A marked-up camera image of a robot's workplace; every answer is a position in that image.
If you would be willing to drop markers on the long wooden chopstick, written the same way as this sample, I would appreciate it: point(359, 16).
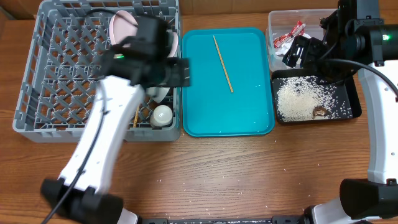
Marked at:
point(223, 65)

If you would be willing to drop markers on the white rice pile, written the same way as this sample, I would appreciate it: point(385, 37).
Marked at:
point(296, 97)

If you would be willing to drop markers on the white paper cup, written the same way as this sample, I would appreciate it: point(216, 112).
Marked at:
point(162, 116)

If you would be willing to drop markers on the short-looking wooden chopstick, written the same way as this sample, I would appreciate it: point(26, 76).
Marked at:
point(136, 116)

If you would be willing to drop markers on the pink bowl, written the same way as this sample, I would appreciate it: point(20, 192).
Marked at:
point(174, 45)

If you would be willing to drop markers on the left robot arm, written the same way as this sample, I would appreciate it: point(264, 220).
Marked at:
point(81, 192)

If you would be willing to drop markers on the white napkin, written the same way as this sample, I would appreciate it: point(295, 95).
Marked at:
point(282, 50)

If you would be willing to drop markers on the large pink plate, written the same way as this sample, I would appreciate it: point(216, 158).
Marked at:
point(121, 26)

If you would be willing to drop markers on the teal plastic serving tray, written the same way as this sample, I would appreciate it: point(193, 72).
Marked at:
point(209, 108)

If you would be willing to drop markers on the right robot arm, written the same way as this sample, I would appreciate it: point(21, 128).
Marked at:
point(359, 42)

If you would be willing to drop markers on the red snack wrapper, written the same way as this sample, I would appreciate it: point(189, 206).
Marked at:
point(298, 29)

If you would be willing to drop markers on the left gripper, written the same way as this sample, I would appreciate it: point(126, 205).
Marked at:
point(181, 74)

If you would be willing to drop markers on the black rectangular tray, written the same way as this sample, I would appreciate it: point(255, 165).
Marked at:
point(348, 83)

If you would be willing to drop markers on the grey bowl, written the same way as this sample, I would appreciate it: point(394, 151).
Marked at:
point(157, 94)

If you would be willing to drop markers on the brown food scrap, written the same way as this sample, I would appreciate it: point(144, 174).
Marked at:
point(319, 111)

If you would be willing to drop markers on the grey plastic dish rack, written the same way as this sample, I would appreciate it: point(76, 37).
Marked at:
point(58, 87)

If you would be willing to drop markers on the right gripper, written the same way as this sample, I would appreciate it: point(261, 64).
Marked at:
point(300, 51)

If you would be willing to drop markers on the clear plastic storage bin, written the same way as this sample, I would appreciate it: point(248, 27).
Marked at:
point(282, 22)

